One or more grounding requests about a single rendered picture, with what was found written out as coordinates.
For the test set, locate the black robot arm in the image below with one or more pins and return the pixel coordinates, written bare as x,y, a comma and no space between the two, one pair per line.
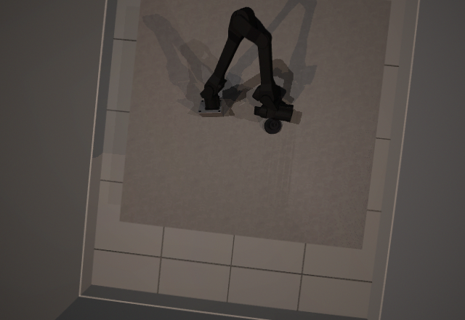
243,23

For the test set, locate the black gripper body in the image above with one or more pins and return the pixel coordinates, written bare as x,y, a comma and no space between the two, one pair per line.
256,93

